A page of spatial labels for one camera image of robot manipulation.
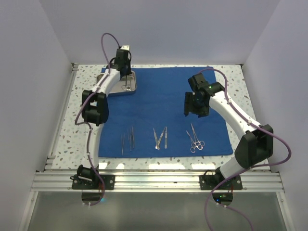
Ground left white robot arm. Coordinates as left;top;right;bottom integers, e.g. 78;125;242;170
75;45;131;189

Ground large steel hemostat forceps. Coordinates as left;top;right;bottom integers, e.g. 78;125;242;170
191;123;205;150

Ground steel scalpel handle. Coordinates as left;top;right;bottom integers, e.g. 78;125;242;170
153;129;160;150
164;126;167;149
157;128;165;147

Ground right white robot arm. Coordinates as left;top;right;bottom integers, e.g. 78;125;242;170
184;73;273;189

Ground small steel hemostat forceps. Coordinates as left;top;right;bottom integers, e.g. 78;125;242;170
186;131;196;153

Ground stainless steel instrument tray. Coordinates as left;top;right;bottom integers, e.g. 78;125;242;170
92;70;137;97

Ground steel surgical scissors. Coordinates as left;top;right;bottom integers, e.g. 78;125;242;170
121;76;131;91

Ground aluminium front rail frame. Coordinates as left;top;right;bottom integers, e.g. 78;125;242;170
30;169;284;193

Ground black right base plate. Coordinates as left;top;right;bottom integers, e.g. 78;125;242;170
199;170;243;190

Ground blue surgical drape cloth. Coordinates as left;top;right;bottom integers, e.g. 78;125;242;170
99;67;233;158

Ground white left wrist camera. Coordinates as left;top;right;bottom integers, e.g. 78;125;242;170
121;45;130;51

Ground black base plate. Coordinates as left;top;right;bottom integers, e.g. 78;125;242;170
199;170;243;190
70;175;116;190

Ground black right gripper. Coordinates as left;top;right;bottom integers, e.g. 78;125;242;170
184;91;209;118

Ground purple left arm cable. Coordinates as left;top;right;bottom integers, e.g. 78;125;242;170
75;33;122;206

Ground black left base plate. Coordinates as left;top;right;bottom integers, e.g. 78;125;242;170
70;175;116;190

